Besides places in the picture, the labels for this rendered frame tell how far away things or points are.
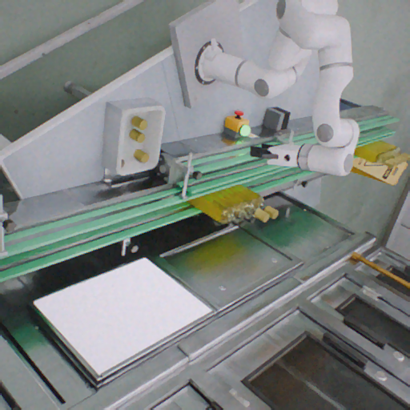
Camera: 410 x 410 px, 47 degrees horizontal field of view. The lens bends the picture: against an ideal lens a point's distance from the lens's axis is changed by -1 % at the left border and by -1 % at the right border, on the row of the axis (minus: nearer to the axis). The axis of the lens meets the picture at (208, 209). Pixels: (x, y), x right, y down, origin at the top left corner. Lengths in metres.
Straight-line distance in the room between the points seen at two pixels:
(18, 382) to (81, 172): 0.95
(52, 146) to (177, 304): 0.60
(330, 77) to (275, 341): 0.76
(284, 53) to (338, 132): 0.37
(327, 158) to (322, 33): 0.31
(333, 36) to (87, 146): 0.80
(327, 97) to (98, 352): 0.86
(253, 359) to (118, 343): 0.38
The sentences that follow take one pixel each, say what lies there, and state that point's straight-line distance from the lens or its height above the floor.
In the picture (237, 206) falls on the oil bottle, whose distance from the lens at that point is 1.69.
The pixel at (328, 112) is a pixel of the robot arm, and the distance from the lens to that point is 1.23.
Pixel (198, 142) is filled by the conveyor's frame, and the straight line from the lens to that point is 1.82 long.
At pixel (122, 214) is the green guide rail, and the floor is 0.94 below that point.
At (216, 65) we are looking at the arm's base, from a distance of 1.68.
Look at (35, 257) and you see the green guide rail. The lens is 1.42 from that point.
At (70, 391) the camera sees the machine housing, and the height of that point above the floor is 1.29.
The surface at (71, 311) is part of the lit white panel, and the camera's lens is 1.37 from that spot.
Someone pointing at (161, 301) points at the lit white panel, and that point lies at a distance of 1.43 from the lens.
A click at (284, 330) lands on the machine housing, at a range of 1.51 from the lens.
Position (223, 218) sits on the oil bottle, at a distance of 1.65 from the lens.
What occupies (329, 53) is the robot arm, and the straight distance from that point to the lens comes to 1.29.
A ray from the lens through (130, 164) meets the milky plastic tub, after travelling 1.62.
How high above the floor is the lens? 1.93
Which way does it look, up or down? 33 degrees down
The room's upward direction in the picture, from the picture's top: 122 degrees clockwise
